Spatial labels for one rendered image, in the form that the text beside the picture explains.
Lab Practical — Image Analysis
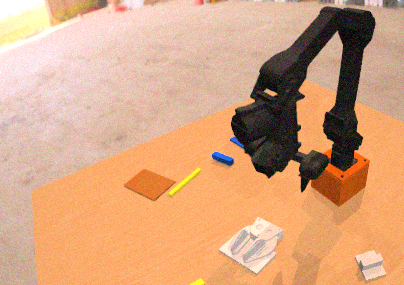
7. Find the yellow rectangular bar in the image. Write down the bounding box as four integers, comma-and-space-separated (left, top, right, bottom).
189, 278, 206, 285

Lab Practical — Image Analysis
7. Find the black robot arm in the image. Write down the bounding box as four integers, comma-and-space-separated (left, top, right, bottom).
231, 6, 376, 177

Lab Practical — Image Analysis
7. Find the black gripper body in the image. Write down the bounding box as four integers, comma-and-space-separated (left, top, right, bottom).
244, 124, 329, 180

